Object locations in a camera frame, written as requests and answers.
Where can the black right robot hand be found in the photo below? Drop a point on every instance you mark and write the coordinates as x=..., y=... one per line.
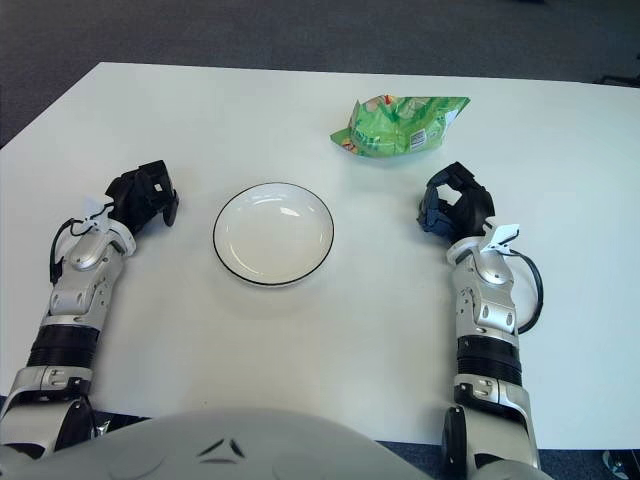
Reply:
x=467, y=207

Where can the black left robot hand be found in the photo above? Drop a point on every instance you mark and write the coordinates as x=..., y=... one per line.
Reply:
x=142, y=192

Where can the green snack chips bag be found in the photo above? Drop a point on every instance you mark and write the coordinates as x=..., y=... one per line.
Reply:
x=390, y=125

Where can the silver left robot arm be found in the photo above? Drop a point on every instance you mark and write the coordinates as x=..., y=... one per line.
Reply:
x=80, y=280

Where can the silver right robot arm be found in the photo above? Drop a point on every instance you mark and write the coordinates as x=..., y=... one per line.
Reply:
x=487, y=300

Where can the white plate black rim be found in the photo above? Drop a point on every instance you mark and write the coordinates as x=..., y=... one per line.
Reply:
x=272, y=240

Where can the grey robot torso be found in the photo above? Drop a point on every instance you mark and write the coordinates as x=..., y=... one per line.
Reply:
x=250, y=450

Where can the shiny metal bracket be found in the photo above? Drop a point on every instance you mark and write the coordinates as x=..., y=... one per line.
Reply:
x=103, y=428

